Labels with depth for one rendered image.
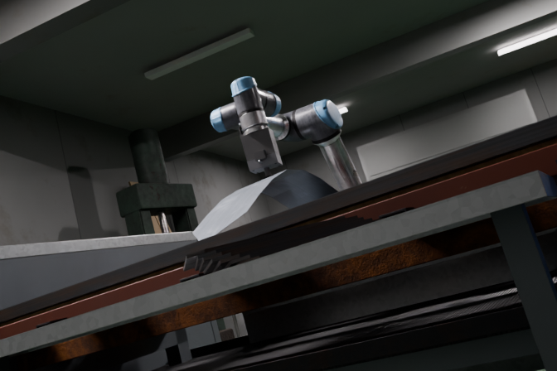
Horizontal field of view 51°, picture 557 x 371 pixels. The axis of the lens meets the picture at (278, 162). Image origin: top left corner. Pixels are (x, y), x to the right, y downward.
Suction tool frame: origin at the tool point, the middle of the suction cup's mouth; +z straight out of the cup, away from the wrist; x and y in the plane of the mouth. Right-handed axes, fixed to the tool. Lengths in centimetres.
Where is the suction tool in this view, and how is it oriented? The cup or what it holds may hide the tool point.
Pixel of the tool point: (271, 184)
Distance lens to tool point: 164.4
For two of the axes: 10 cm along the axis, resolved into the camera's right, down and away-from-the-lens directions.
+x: 2.2, 1.4, 9.6
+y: 9.4, -3.0, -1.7
